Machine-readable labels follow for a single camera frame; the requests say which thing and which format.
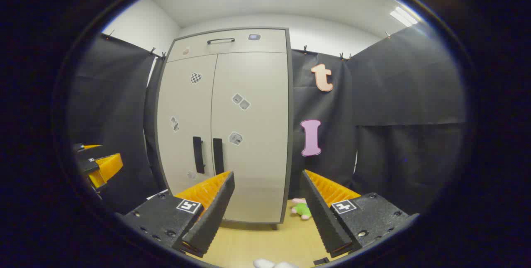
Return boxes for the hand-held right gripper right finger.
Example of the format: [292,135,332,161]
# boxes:
[300,170,419,258]

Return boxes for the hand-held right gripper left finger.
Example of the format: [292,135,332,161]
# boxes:
[117,171,235,258]

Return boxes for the beige shoe cabinet door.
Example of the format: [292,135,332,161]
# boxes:
[156,54,218,198]
[211,51,290,224]

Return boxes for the beige double-door shoe cabinet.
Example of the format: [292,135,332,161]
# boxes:
[154,27,294,225]

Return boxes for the green plush toy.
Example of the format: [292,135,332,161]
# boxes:
[290,197,312,220]

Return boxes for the black backdrop cloth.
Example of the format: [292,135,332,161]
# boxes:
[68,23,467,217]

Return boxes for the ceiling light panel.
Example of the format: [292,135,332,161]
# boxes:
[389,6,419,27]

